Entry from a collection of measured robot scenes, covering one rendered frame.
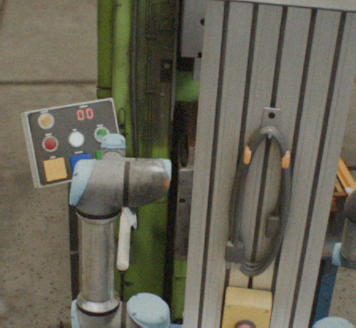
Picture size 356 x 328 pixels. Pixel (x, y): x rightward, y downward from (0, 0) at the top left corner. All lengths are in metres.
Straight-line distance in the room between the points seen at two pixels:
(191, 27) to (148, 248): 1.13
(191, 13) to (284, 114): 1.45
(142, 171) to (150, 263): 1.61
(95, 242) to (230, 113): 0.74
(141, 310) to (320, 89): 0.98
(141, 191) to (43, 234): 2.30
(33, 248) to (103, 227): 2.12
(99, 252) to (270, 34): 0.89
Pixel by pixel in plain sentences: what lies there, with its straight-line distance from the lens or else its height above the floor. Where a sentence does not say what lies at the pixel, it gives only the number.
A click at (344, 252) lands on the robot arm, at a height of 1.00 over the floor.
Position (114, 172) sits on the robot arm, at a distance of 1.75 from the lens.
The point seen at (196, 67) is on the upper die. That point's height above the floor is 1.32.
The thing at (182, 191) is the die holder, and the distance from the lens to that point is 2.88.
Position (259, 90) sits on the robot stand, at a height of 1.88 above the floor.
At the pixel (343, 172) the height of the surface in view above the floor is 0.99.
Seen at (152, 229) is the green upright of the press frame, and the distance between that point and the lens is 3.22.
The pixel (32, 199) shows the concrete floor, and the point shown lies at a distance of 4.31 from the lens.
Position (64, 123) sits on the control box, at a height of 1.14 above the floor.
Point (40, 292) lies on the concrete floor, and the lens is 3.64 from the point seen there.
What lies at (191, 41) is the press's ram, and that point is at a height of 1.43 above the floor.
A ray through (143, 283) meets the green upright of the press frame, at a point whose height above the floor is 0.16.
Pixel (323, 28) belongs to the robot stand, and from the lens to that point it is 1.15.
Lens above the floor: 2.36
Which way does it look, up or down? 29 degrees down
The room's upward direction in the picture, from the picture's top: 3 degrees clockwise
